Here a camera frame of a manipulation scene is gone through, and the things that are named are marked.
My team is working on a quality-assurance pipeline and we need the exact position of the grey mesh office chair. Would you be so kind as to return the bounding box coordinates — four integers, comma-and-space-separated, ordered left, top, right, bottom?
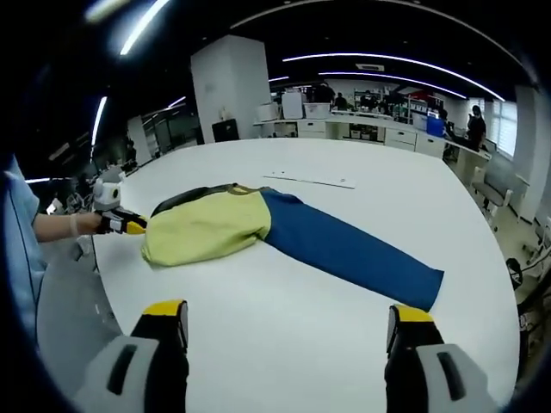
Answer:
36, 257, 130, 388

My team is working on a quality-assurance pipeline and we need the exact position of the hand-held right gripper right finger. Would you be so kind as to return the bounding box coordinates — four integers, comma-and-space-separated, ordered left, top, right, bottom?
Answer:
384, 304, 500, 413

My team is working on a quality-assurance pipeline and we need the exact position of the long curved ceiling light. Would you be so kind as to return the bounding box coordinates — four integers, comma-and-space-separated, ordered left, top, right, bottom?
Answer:
282, 52, 507, 102

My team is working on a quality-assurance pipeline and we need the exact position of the white grey office chair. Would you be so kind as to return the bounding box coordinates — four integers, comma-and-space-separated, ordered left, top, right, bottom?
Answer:
471, 165, 513, 225

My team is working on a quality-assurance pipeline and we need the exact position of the white table socket panel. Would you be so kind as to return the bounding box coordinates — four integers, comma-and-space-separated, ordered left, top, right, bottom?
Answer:
262, 170, 358, 189

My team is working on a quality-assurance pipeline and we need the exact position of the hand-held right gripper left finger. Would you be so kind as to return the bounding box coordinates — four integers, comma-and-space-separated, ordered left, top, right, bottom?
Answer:
72, 299, 190, 413

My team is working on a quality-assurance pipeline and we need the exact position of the black cabinet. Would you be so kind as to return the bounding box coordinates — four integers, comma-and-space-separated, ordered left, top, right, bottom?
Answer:
211, 119, 240, 143

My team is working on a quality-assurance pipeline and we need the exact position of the tall white appliance box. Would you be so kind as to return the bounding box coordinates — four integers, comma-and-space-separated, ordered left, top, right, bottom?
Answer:
282, 92, 305, 120

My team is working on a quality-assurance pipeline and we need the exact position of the short ceiling light strip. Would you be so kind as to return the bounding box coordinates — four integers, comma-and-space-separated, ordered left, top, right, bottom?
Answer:
90, 96, 108, 147

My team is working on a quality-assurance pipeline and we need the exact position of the person's left hand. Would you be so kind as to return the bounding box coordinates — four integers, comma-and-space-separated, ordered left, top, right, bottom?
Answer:
77, 212, 104, 236

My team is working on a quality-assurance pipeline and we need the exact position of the white storage box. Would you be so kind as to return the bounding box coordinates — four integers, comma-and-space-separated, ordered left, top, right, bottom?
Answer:
303, 102, 331, 120

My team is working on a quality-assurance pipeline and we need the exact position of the yellow blue grey garment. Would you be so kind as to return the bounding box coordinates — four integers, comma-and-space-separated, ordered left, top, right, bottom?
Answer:
140, 182, 445, 314

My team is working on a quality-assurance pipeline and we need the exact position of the straight ceiling light strip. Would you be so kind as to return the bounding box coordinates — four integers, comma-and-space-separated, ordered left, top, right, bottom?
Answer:
119, 0, 171, 56

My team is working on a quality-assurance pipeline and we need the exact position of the white square pillar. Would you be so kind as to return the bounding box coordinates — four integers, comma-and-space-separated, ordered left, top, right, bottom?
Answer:
190, 34, 272, 145

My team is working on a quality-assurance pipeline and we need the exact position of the white counter with drawers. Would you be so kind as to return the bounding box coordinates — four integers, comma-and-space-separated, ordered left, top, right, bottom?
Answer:
253, 109, 492, 164

